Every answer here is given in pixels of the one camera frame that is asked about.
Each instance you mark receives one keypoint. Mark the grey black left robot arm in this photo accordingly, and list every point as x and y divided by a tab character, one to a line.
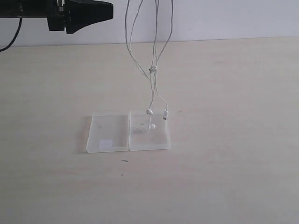
23	9

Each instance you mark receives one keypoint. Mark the white wired earphones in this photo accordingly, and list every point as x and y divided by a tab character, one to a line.
151	75

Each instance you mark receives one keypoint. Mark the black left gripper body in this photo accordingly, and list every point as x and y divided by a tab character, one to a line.
56	13

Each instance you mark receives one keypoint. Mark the clear plastic hinged case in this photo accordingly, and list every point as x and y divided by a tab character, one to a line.
129	132

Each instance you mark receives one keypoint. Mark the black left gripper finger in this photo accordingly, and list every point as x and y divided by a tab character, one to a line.
82	13

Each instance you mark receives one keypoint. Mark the small white paper label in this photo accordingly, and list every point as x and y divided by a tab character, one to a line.
105	144

